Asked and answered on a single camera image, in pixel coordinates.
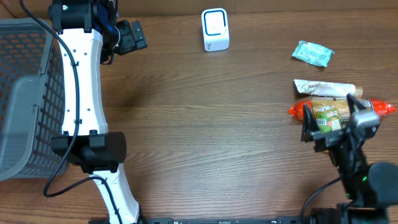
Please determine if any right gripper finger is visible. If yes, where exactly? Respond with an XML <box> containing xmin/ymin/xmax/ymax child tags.
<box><xmin>301</xmin><ymin>104</ymin><xmax>320</xmax><ymax>142</ymax></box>
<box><xmin>346</xmin><ymin>93</ymin><xmax>367</xmax><ymax>119</ymax></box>

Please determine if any green snack packet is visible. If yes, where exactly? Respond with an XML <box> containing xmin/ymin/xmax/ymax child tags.
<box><xmin>314</xmin><ymin>106</ymin><xmax>342</xmax><ymax>133</ymax></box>

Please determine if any orange spaghetti package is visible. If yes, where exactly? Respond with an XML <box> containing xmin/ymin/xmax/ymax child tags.
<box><xmin>287</xmin><ymin>97</ymin><xmax>397</xmax><ymax>121</ymax></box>

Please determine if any white tube gold cap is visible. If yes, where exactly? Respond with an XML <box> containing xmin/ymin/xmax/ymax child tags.
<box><xmin>294</xmin><ymin>79</ymin><xmax>363</xmax><ymax>98</ymax></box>

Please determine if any teal snack packet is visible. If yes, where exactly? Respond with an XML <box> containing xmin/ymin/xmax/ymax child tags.
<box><xmin>292</xmin><ymin>40</ymin><xmax>335</xmax><ymax>67</ymax></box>

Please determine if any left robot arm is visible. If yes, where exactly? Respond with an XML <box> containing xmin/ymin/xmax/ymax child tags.
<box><xmin>49</xmin><ymin>1</ymin><xmax>147</xmax><ymax>223</ymax></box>

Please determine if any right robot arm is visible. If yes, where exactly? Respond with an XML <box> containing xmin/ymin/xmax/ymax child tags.
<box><xmin>300</xmin><ymin>94</ymin><xmax>397</xmax><ymax>223</ymax></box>

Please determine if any white barcode scanner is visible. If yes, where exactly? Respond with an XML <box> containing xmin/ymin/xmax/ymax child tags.
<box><xmin>201</xmin><ymin>7</ymin><xmax>230</xmax><ymax>52</ymax></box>

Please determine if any grey plastic shopping basket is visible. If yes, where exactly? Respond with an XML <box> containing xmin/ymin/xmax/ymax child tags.
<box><xmin>1</xmin><ymin>18</ymin><xmax>65</xmax><ymax>180</ymax></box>

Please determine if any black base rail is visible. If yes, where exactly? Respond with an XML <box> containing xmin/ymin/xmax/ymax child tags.
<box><xmin>88</xmin><ymin>216</ymin><xmax>389</xmax><ymax>224</ymax></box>

